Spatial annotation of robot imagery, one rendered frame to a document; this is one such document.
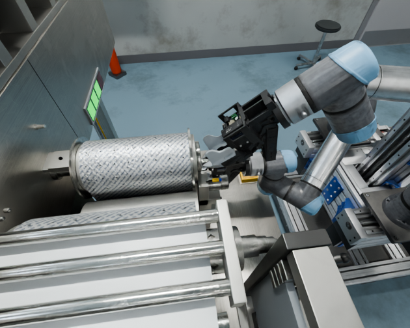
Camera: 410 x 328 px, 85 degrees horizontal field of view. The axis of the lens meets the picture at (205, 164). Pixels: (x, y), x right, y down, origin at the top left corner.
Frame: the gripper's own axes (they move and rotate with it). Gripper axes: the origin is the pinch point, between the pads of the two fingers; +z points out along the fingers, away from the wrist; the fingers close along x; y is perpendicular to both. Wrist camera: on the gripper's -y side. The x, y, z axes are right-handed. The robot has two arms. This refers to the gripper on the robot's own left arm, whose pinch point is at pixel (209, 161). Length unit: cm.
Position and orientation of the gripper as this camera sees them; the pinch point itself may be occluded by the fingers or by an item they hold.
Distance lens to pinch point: 53.7
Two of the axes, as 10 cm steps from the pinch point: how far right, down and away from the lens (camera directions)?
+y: -6.3, -4.0, -6.6
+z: -7.7, 4.6, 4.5
